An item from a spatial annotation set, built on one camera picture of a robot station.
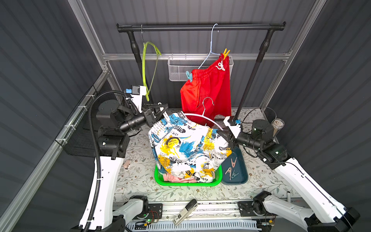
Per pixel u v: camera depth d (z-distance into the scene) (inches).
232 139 22.4
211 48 23.6
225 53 28.4
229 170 34.1
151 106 20.0
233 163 35.0
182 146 24.7
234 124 21.2
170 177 31.7
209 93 28.0
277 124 34.1
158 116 20.6
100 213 14.1
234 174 33.3
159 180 29.9
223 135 25.1
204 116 23.2
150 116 18.7
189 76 22.7
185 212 27.3
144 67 22.6
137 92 18.4
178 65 33.0
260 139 20.0
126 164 34.1
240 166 34.3
